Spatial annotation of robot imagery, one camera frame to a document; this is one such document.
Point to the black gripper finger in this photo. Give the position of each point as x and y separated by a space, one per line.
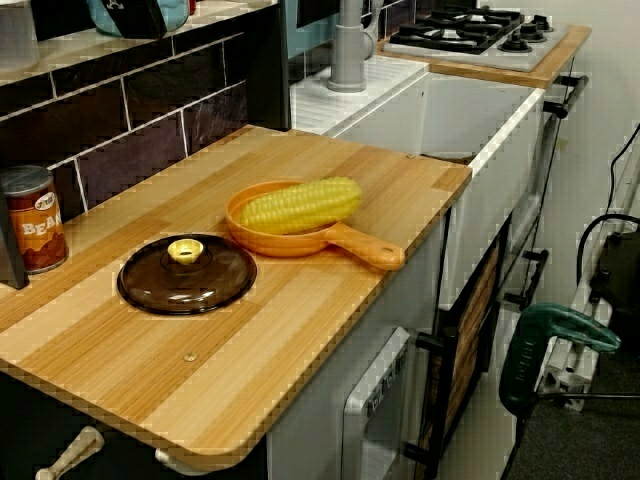
137 20

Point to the dark box device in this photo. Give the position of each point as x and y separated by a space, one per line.
620 280

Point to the white kitchen cabinet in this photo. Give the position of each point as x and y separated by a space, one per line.
310 440

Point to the white toy sink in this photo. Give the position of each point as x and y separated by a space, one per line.
450 115

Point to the black framed oven door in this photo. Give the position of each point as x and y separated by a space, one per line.
470 340

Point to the orange toy frying pan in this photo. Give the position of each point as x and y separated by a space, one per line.
360 250

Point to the orange beans can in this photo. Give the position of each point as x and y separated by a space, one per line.
37 230

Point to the toy gas stove top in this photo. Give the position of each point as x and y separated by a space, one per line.
520 55

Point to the tall dark cabinet post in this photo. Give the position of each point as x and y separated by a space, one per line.
270 100

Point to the cream peg knob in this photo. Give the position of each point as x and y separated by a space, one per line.
75 447
175 460

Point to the grey dishwasher panel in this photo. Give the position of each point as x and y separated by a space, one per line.
380 425

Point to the yellow toy corn cob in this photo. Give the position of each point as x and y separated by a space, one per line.
300 207

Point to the grey toy faucet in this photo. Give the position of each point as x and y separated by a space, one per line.
347 60

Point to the brown lid with yellow knob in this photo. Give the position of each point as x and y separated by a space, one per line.
200 285

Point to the light blue bowl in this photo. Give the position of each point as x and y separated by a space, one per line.
175 15

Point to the aluminium frame rail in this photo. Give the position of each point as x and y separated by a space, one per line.
560 380

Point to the white tiled shelf ledge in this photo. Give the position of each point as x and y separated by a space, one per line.
100 47

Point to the plain white container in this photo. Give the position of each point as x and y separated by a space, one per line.
17 35

